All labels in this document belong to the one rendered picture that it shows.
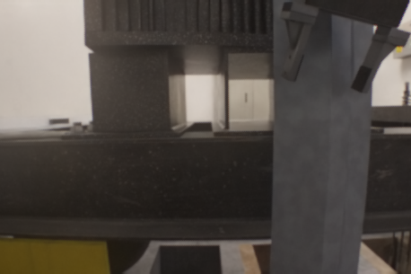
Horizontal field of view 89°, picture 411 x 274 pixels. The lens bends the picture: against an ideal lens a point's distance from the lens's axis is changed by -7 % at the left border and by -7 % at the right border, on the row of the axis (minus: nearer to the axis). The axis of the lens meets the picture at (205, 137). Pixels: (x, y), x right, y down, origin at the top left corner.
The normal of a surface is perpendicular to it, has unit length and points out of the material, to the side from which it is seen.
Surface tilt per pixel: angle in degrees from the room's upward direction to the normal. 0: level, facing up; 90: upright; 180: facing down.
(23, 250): 90
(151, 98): 90
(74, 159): 90
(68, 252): 90
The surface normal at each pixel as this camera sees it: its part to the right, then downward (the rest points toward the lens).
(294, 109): -0.12, 0.11
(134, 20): 0.13, 0.11
